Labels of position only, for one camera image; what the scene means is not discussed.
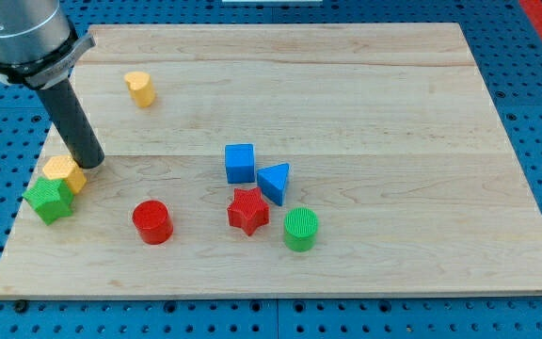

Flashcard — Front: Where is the green star block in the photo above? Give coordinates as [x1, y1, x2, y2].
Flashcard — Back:
[23, 177, 74, 225]

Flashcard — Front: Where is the red cylinder block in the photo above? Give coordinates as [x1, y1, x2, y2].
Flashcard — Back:
[132, 200, 173, 245]

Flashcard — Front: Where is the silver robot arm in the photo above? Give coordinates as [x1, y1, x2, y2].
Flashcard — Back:
[0, 0, 95, 89]

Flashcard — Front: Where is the red star block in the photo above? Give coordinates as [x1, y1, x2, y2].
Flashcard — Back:
[227, 187, 270, 236]

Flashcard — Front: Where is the yellow heart block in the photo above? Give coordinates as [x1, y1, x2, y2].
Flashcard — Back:
[123, 72, 156, 108]

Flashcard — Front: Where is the yellow hexagon block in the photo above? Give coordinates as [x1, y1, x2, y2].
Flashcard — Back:
[42, 155, 87, 194]

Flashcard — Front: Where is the blue cube block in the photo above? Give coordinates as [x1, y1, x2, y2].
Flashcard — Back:
[225, 143, 256, 184]

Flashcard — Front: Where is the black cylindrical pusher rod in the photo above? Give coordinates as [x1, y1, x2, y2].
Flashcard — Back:
[37, 79, 104, 170]

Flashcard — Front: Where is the blue triangle block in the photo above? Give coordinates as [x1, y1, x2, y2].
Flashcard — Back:
[257, 163, 290, 206]

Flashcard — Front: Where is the green cylinder block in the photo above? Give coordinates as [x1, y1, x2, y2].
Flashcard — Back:
[284, 207, 319, 252]

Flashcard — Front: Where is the light wooden board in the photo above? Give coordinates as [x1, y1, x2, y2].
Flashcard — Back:
[0, 24, 542, 300]

